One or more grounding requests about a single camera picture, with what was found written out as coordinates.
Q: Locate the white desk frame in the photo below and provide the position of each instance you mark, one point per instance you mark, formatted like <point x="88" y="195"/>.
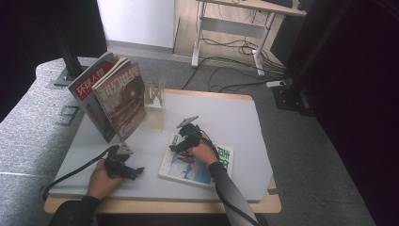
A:
<point x="232" y="26"/>

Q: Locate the reddish brown cover magazine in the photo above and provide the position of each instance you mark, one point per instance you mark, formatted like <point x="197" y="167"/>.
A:
<point x="122" y="100"/>

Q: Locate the white power strip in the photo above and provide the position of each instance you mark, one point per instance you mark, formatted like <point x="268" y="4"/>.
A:
<point x="276" y="83"/>

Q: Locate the black floor socket plate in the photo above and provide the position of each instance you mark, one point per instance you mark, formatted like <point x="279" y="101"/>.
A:
<point x="67" y="115"/>

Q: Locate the person's right hand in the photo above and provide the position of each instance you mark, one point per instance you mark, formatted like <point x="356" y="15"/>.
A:
<point x="205" y="153"/>

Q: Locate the black metal stand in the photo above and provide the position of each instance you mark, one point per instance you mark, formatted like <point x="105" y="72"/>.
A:
<point x="71" y="62"/>
<point x="288" y="97"/>

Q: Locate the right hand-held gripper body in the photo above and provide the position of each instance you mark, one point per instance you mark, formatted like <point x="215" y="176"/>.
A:
<point x="192" y="135"/>

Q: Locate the black curtain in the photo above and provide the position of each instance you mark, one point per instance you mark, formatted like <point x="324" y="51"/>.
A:
<point x="360" y="109"/>

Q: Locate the person's left hand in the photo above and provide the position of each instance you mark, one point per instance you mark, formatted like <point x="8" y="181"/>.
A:
<point x="100" y="182"/>

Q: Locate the white green cover magazine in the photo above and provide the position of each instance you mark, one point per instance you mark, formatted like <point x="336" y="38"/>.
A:
<point x="188" y="172"/>

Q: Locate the black cabinet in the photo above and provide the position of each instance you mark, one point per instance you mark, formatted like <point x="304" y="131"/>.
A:
<point x="288" y="37"/>

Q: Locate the black keyboard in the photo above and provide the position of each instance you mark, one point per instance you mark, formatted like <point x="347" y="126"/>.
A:
<point x="279" y="2"/>

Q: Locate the beige expandable book rack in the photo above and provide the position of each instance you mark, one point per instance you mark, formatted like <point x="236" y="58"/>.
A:
<point x="153" y="121"/>

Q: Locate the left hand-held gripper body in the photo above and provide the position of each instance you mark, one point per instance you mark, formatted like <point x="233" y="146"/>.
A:
<point x="117" y="163"/>

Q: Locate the portrait cover magazine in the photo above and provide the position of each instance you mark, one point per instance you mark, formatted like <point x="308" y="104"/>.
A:
<point x="84" y="91"/>

